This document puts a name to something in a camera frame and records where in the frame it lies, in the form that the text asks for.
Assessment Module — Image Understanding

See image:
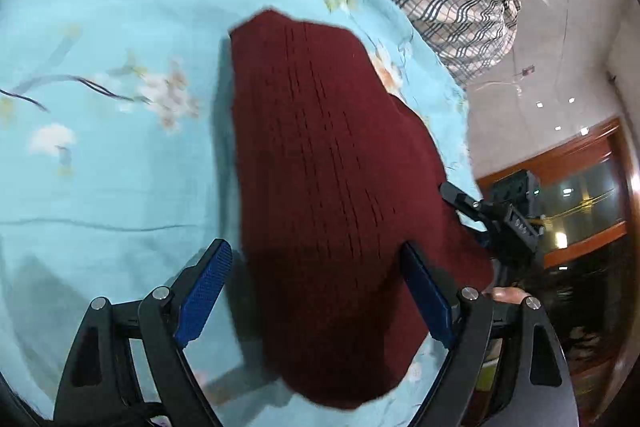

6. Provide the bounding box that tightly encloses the wooden glass cabinet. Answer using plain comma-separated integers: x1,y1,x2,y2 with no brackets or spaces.
474,117,640,423

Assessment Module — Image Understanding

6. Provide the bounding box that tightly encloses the person's right hand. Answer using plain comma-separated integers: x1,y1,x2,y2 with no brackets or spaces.
482,286,534,305

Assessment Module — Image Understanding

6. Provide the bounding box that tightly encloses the white wall cable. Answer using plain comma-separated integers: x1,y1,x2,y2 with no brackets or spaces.
477,64,537,95

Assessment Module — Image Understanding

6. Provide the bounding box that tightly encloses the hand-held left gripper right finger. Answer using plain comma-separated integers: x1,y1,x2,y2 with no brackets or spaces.
400,241,579,427

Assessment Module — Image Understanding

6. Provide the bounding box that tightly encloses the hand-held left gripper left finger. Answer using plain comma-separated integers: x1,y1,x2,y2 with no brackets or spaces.
52,238,234,427

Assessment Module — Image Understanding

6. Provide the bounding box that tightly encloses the light blue floral bed sheet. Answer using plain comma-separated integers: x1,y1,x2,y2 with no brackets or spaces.
0,0,483,427

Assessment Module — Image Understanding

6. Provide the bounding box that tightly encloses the maroon hooded knit sweater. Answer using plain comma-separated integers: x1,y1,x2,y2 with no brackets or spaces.
227,8,496,411

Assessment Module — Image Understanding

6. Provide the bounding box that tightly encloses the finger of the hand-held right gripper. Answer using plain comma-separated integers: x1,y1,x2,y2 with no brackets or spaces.
456,209,496,253
439,181,493,220

